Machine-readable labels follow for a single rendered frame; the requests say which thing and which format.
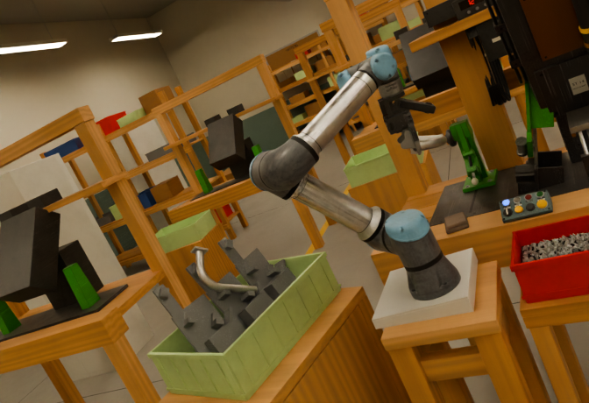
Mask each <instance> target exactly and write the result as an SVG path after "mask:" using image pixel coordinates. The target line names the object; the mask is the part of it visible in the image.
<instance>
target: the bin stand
mask: <svg viewBox="0 0 589 403"><path fill-rule="evenodd" d="M520 313H521V315H522V319H523V321H524V323H525V326H526V328H527V329H529V330H530V332H531V335H532V336H533V339H534V341H535V344H536V347H537V350H538V352H539V355H540V357H541V359H542V361H543V365H544V368H545V370H546V372H547V374H548V377H549V379H550V382H551V385H552V388H553V390H554V393H555V394H556V397H557V401H558V403H589V387H588V384H587V383H586V380H585V376H584V373H583V372H582V369H581V366H580V364H579V361H578V358H577V355H576V352H575V350H574V348H573V346H572V343H571V339H570V337H569V334H568V332H567V329H566V327H565V324H569V323H576V322H589V294H586V295H580V296H574V297H568V298H563V299H556V300H546V301H539V302H534V303H527V302H526V300H523V299H522V289H521V298H520Z"/></svg>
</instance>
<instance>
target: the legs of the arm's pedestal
mask: <svg viewBox="0 0 589 403"><path fill-rule="evenodd" d="M473 339H474V341H475V343H476V345H472V346H466V347H460V348H454V349H451V347H450V345H449V343H448V342H441V343H432V344H425V345H420V346H415V347H409V348H403V349H398V350H389V351H388V352H389V354H390V356H391V358H392V359H393V361H394V365H395V367H396V369H397V371H398V372H399V375H400V377H401V380H402V382H403V384H404V386H405V388H406V390H407V392H408V396H409V398H410V399H411V401H412V403H445V401H446V403H474V401H473V398H472V396H471V393H470V391H469V389H468V387H467V384H466V382H465V379H464V378H466V377H473V376H480V375H488V374H489V376H490V379H491V380H492V383H493V386H494V389H495V391H496V392H497V395H498V397H499V400H500V403H551V400H550V396H549V394H548V392H547V390H546V387H545V385H544V382H543V379H542V377H541V374H540V372H539V370H538V368H537V365H536V361H535V359H534V357H533V354H532V352H531V349H530V347H529V344H528V341H527V339H526V336H525V335H524V332H523V330H522V326H521V324H520V322H519V319H518V317H517V314H516V312H515V310H514V306H513V304H512V301H511V300H510V297H509V295H508V292H507V289H506V287H505V284H504V282H503V279H502V278H501V333H497V334H491V335H486V336H475V337H474V338H473ZM438 386H439V387H440V389H441V391H440V389H439V387H438ZM442 394H443V395H442ZM443 396H444V397H443Z"/></svg>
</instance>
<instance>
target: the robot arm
mask: <svg viewBox="0 0 589 403"><path fill-rule="evenodd" d="M365 55H366V60H364V61H362V62H360V63H359V64H357V65H355V66H353V67H349V68H347V69H345V70H344V71H343V72H341V73H339V74H338V75H337V85H338V86H339V88H340V90H339V91H338V92H337V93H336V94H335V95H334V96H333V98H332V99H331V100H330V101H329V102H328V103H327V104H326V105H325V106H324V107H323V109H322V110H321V111H320V112H319V113H318V114H317V115H316V116H315V117H314V118H313V120H312V121H311V122H310V123H309V124H308V125H307V126H306V127H305V128H304V129H303V131H302V132H301V133H300V134H299V135H293V136H292V137H291V138H290V139H289V140H288V141H287V142H286V143H285V144H284V145H282V146H280V147H278V148H276V149H274V150H268V151H263V152H261V153H259V154H258V155H257V156H256V157H255V158H254V159H253V160H252V163H251V164H250V168H249V174H250V178H251V181H252V183H253V184H254V185H255V186H256V187H257V188H259V189H260V190H263V191H268V192H270V193H272V194H275V195H277V196H279V197H280V198H282V199H284V200H286V201H287V200H289V199H295V200H297V201H299V202H301V203H303V204H304V205H306V206H308V207H310V208H312V209H314V210H316V211H318V212H319V213H321V214H323V215H325V216H327V217H329V218H331V219H332V220H334V221H336V222H338V223H341V224H343V225H344V226H346V227H347V228H349V229H351V230H354V231H356V232H357V235H358V238H359V239H360V240H362V241H364V242H365V243H367V244H368V245H369V246H370V247H371V248H373V249H374V250H376V251H384V252H388V253H392V254H395V255H398V256H399V257H400V259H401V262H402V263H403V265H404V267H405V269H406V271H407V276H408V289H409V292H410V293H411V295H412V297H413V298H414V299H416V300H434V299H436V298H439V297H442V296H444V295H446V294H447V293H449V292H451V291H452V290H453V289H454V288H456V287H457V285H458V284H459V282H460V280H461V276H460V274H459V272H458V269H457V268H456V267H455V266H454V265H453V264H452V263H451V262H450V261H449V260H448V259H447V258H446V257H445V256H444V255H443V253H442V251H441V248H440V246H439V244H438V242H437V240H436V238H435V236H434V234H433V232H432V230H431V228H430V226H429V221H428V220H427V219H426V218H425V216H424V214H423V213H422V212H421V211H419V210H417V209H407V210H405V211H404V210H402V211H399V212H397V213H395V214H393V215H392V214H390V213H388V212H386V211H385V210H384V209H381V208H379V207H377V206H374V207H371V208H369V207H367V206H366V205H364V204H363V203H361V202H359V201H356V200H355V199H353V198H351V197H350V196H348V195H347V194H344V193H342V192H340V191H339V190H337V189H335V188H333V187H332V186H330V185H328V184H326V183H324V182H323V181H321V180H319V179H317V178H316V177H314V176H312V175H310V174H308V172H309V170H310V169H311V168H312V167H313V166H314V165H315V164H316V162H317V161H318V160H319V159H320V152H321V151H322V150H323V149H324V148H325V146H326V145H327V144H328V143H329V142H330V141H331V140H332V139H333V138H334V137H335V136H336V135H337V134H338V133H339V132H340V130H341V129H342V128H343V127H344V126H345V125H346V124H347V123H348V121H349V120H350V119H351V118H352V117H353V116H354V115H355V113H356V112H357V111H358V110H359V109H360V108H361V107H362V106H363V104H364V103H365V102H366V101H367V100H368V99H369V98H370V96H371V95H372V94H373V93H374V92H375V91H376V89H378V90H379V92H380V96H381V97H382V98H381V99H379V100H378V103H379V106H380V109H381V112H382V115H383V119H384V123H385V125H386V126H387V130H388V132H390V134H391V135H393V134H395V133H400V132H401V133H402V134H401V136H400V137H398V139H397V141H398V143H400V144H401V148H402V149H409V148H416V150H417V153H418V155H421V150H422V148H421V145H420V141H419V138H418V136H417V132H416V129H415V126H414V124H415V123H414V120H413V118H412V116H411V113H410V110H417V111H421V112H424V113H426V114H429V113H431V114H434V113H435V110H436V106H435V105H434V104H433V103H430V102H426V103H424V102H419V101H414V100H409V99H405V98H401V97H402V96H404V95H405V93H404V90H403V86H402V83H401V78H400V76H399V73H398V70H397V62H396V60H395V58H394V56H393V55H392V53H391V50H390V49H389V46H388V45H381V46H376V47H374V48H373V49H370V50H369V51H367V52H366V53H365ZM393 101H395V102H394V103H393Z"/></svg>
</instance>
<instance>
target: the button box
mask: <svg viewBox="0 0 589 403"><path fill-rule="evenodd" d="M542 192H543V196H540V197H539V196H537V195H536V193H537V192H534V193H531V196H532V197H531V199H529V200H527V199H525V196H526V195H527V194H525V195H521V196H516V197H519V198H520V201H519V202H514V198H511V199H507V200H508V201H509V204H508V205H504V204H503V202H504V201H505V200H504V201H500V202H499V204H500V212H501V218H502V222H503V223H509V222H513V221H517V220H521V219H525V218H529V217H532V216H539V215H543V214H548V213H551V212H553V205H552V200H551V198H550V195H549V193H548V191H547V190H546V189H545V190H542ZM540 200H545V201H546V202H547V206H546V207H545V208H543V209H540V208H538V206H537V202H538V201H540ZM528 203H533V204H534V205H535V207H534V209H532V210H527V208H526V206H527V204H528ZM517 206H521V207H522V208H523V211H522V212H521V213H516V212H515V211H514V209H515V207H517ZM504 209H511V210H512V214H511V215H510V216H505V215H504V214H503V211H504Z"/></svg>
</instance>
